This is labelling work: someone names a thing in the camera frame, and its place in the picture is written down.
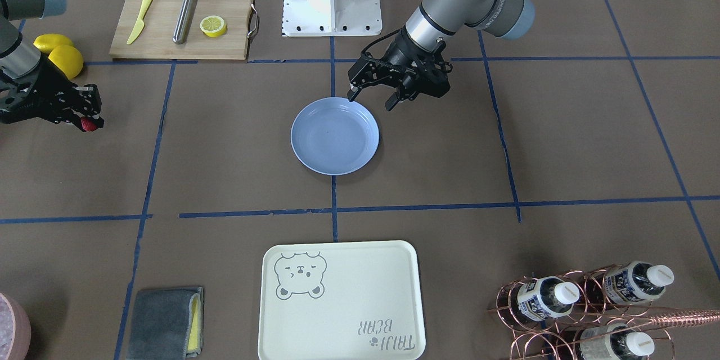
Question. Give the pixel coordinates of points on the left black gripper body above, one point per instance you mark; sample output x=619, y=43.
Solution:
x=400, y=54

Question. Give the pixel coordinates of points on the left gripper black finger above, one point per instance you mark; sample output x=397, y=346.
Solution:
x=354, y=91

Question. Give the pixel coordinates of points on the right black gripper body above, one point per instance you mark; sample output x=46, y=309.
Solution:
x=40, y=91

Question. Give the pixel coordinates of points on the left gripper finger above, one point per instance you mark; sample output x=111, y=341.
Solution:
x=396, y=98

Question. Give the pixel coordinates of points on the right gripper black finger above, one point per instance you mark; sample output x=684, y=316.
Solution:
x=74, y=119

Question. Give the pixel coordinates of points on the red strawberry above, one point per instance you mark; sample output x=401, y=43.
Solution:
x=88, y=124

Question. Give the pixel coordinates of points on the blue plate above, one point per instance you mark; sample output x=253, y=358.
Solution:
x=334, y=136

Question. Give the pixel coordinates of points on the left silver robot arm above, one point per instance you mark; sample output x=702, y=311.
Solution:
x=504, y=19

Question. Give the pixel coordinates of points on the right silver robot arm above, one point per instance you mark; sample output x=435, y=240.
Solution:
x=18, y=54

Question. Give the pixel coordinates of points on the yellow lemon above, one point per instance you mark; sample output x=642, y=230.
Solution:
x=68, y=59
x=46, y=43

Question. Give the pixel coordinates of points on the yellow plastic knife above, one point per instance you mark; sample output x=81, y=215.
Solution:
x=139, y=24

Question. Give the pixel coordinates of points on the lemon half slice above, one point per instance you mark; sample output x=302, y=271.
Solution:
x=213, y=26

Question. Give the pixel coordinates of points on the cream bear tray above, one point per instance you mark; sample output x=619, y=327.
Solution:
x=341, y=300

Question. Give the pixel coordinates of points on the pink bowl of ice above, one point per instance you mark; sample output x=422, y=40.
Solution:
x=16, y=330

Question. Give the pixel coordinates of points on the grey yellow folded cloth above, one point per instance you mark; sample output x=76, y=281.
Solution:
x=167, y=323

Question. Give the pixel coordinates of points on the dark drink bottle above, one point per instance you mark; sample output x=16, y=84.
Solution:
x=637, y=282
x=543, y=299
x=615, y=341

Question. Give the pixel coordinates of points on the copper wire bottle rack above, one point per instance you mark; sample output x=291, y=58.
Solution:
x=556, y=338

